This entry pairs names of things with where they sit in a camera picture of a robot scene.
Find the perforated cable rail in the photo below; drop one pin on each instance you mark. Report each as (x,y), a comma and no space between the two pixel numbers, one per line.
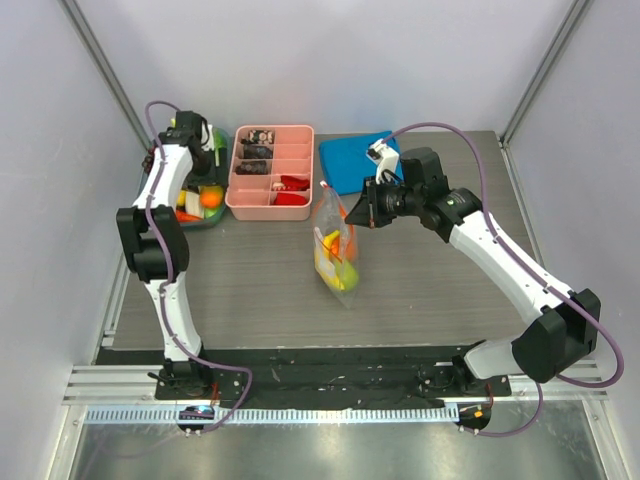
(200,414)

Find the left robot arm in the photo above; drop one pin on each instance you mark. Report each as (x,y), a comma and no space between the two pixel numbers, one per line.
(155,249)

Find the pink divided tray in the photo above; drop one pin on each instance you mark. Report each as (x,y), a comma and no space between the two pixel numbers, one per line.
(249,197)

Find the clear zip top bag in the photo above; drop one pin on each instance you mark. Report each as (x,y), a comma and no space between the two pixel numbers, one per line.
(329,215)

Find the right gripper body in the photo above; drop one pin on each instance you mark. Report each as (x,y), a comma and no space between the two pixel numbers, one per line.
(373,204)

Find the blue folded cloth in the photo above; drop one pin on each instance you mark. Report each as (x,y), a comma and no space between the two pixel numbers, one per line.
(345,163)

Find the teal food bowl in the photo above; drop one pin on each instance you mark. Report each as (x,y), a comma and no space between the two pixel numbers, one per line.
(188,198)

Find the yellow banana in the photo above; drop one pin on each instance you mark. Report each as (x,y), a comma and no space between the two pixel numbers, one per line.
(325,258)

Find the green pear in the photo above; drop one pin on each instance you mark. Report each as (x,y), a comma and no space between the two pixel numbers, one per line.
(348,276)

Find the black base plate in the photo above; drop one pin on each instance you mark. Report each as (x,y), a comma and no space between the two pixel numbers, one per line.
(331,378)

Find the small orange fruit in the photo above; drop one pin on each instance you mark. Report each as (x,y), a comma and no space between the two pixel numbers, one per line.
(348,245)

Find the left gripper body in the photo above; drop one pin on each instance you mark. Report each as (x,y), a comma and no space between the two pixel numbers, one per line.
(205,171)

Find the dark sushi roll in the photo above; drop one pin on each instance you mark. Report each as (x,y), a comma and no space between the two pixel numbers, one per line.
(253,167)
(259,137)
(256,152)

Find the orange carrot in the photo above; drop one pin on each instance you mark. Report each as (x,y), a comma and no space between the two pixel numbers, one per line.
(184,217)

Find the green orange mango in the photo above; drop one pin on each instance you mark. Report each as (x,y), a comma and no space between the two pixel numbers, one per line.
(211,197)

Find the green lettuce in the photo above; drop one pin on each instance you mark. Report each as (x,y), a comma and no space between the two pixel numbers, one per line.
(221,141)

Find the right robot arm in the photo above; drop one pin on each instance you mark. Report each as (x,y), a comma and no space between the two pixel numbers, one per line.
(556,336)

